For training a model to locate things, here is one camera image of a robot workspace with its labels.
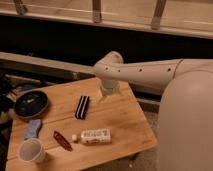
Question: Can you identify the black round bowl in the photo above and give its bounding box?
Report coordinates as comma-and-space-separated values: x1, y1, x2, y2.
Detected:
14, 90, 48, 119

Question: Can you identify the white paper cup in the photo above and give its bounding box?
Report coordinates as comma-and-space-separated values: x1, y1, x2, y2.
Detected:
17, 138, 46, 163

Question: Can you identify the metal bracket middle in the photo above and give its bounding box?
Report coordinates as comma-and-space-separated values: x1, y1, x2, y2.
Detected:
92, 0, 102, 23

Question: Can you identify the black white striped block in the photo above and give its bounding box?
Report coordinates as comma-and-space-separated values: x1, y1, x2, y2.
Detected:
75, 96, 90, 119

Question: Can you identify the white plastic bottle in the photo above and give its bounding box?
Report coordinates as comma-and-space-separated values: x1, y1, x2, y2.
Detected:
71, 128, 111, 145

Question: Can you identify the wooden shelf rail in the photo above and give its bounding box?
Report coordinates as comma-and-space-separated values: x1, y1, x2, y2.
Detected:
0, 51, 161, 98

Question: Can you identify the metal bracket left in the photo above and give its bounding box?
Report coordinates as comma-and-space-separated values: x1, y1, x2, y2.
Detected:
13, 0, 27, 15

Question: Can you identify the metal bracket right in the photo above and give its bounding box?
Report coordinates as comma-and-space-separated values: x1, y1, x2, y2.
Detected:
151, 0, 167, 30

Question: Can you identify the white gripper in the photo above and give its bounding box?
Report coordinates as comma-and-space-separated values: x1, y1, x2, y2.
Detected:
97, 79, 119, 103

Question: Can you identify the dark red knife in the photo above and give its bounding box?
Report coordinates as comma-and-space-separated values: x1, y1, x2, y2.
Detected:
53, 131, 72, 151

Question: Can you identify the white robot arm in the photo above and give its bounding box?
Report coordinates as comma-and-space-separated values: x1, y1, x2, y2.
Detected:
94, 51, 213, 171

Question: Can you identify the metal bracket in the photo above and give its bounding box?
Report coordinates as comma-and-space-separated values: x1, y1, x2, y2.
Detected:
13, 0, 27, 15
151, 0, 167, 30
92, 0, 102, 23

